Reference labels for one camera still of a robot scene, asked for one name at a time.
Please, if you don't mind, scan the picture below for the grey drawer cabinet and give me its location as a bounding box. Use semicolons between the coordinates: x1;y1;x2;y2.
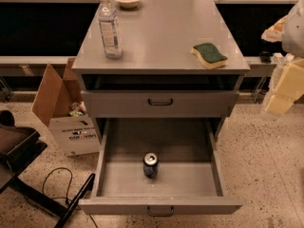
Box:
73;0;250;135

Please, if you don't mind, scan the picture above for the closed grey top drawer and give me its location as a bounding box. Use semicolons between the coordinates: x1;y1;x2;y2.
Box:
82;90;238;118

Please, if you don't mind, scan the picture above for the black chair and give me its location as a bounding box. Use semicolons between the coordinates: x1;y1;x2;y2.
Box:
0;109;96;228

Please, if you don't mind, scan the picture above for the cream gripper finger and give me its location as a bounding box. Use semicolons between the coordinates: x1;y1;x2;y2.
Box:
263;95;294;116

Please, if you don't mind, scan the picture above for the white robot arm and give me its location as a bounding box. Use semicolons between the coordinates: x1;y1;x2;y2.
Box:
262;0;304;119

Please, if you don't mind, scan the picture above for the black charger block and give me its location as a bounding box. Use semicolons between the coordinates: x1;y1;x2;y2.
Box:
259;51;272;64

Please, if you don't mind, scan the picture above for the open cardboard box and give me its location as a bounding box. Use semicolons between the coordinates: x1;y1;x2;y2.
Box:
32;58;99;156

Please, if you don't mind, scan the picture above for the clear plastic water bottle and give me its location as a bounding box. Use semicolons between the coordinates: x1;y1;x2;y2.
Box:
98;0;123;59

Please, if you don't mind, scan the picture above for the green yellow sponge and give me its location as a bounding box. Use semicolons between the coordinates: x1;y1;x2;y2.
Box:
191;43;228;69

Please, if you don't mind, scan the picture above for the white power adapter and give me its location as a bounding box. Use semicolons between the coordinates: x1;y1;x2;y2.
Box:
273;52;294;64

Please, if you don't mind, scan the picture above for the black floor cable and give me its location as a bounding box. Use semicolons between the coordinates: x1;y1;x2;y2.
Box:
41;166;99;228

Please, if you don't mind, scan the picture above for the open grey middle drawer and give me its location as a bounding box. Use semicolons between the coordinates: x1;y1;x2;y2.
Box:
80;119;242;217

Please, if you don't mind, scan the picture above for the blue pepsi can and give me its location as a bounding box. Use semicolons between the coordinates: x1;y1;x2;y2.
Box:
143;153;159;178

